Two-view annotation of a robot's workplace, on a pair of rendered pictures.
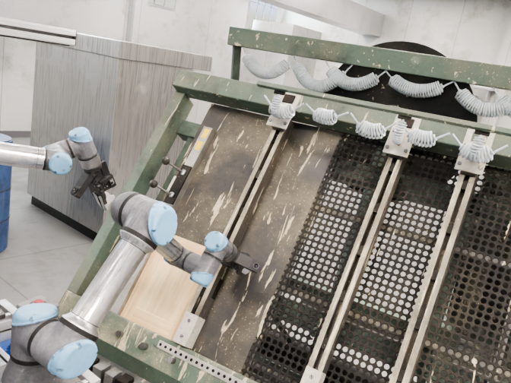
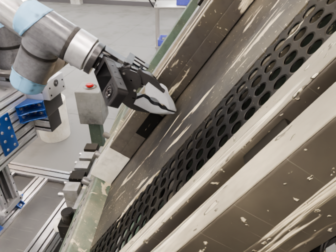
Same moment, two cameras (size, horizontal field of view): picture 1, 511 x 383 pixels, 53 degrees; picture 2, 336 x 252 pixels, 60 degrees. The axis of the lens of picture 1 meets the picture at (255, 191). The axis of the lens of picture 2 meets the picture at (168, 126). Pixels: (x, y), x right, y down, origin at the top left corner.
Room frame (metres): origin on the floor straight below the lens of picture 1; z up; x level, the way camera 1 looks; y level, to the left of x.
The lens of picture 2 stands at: (1.72, -0.55, 1.52)
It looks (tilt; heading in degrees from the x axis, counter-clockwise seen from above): 32 degrees down; 67
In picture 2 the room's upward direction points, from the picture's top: straight up
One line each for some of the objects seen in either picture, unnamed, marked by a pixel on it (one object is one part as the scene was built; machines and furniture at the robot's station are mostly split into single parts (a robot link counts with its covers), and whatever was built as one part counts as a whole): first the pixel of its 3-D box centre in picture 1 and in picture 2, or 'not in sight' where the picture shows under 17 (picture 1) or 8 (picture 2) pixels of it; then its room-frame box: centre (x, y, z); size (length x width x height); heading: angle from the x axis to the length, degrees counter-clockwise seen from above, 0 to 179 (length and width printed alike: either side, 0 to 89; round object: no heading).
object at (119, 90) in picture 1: (114, 132); not in sight; (5.66, 1.69, 1.01); 1.57 x 1.21 x 2.02; 53
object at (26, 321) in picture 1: (36, 329); not in sight; (1.26, 0.54, 1.20); 0.13 x 0.12 x 0.14; 58
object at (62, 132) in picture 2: not in sight; (50, 112); (1.63, 1.96, 0.24); 0.32 x 0.30 x 0.47; 53
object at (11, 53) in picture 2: not in sight; (12, 53); (1.56, 0.94, 1.09); 0.15 x 0.15 x 0.10
